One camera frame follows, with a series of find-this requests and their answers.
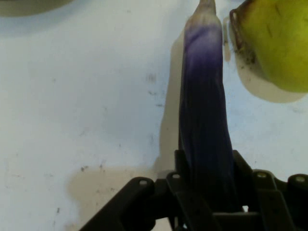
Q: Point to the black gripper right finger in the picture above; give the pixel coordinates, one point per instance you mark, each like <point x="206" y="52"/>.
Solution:
<point x="284" y="207"/>

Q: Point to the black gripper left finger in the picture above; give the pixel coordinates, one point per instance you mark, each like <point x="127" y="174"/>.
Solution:
<point x="144" y="207"/>

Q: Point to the long purple eggplant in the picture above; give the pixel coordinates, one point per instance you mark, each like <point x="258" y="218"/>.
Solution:
<point x="203" y="108"/>

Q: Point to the red enamel plate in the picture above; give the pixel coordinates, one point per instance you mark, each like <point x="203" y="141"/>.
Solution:
<point x="276" y="43"/>

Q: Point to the yellow-green pear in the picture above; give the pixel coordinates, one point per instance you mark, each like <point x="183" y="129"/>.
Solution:
<point x="276" y="43"/>

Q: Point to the grey round dish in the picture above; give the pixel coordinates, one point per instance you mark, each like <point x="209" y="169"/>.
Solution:
<point x="24" y="7"/>

